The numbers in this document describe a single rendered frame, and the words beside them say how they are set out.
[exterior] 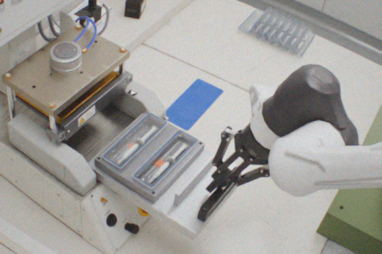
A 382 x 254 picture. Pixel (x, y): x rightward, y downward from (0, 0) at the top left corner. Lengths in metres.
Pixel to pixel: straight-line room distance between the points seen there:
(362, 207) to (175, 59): 0.86
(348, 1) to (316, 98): 2.76
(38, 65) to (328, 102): 0.69
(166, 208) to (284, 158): 0.41
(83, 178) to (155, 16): 0.95
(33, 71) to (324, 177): 0.72
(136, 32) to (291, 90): 1.10
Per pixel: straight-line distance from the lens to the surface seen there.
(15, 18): 1.26
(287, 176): 0.83
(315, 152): 0.80
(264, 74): 1.89
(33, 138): 1.25
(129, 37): 1.88
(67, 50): 1.24
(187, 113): 1.69
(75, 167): 1.20
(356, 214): 1.41
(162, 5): 2.07
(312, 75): 0.87
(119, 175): 1.18
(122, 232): 1.34
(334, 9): 3.66
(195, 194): 1.20
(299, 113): 0.89
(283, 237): 1.45
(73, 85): 1.21
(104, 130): 1.36
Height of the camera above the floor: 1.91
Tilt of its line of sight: 43 degrees down
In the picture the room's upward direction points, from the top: 10 degrees clockwise
